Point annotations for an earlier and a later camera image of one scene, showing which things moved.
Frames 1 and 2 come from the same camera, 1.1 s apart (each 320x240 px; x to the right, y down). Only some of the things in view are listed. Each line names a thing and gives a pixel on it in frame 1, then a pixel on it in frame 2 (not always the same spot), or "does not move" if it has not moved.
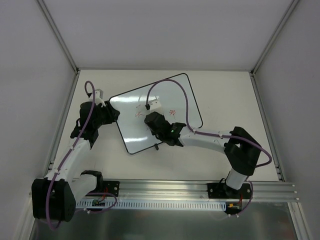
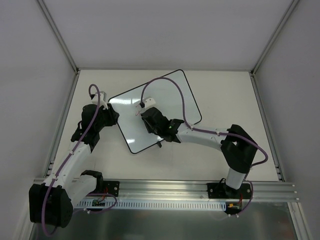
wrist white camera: [155, 104] to [149, 102]
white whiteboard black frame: [131, 121] does not move
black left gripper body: [110, 113] does not move
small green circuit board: [95, 203] does not move
